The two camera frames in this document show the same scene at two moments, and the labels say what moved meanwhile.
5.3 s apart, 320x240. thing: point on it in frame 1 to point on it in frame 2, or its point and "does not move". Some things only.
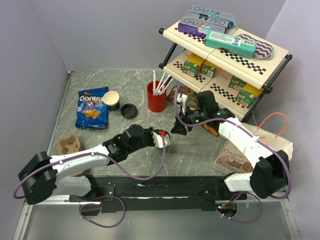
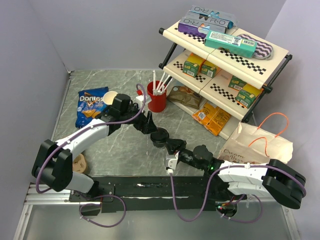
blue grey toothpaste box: x=199 y=12 does not move
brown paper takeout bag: x=230 y=157 does not move
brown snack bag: x=192 y=96 does not move
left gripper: x=153 y=134 to x=150 y=126
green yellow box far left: x=192 y=64 does not move
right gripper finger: x=178 y=128 to x=173 y=145
